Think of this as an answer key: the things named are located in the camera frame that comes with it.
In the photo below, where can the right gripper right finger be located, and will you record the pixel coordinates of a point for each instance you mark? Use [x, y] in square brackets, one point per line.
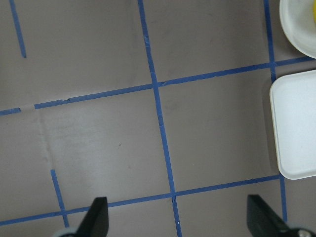
[262, 221]

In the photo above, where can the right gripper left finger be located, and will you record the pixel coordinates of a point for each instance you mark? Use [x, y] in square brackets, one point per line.
[96, 221]

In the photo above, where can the yellow lemon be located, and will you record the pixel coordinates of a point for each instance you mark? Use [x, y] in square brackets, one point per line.
[314, 11]

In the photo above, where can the cream rectangular tray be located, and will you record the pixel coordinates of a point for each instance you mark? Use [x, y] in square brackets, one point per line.
[293, 106]

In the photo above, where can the cream round plate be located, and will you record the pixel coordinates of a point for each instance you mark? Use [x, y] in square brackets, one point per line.
[298, 24]

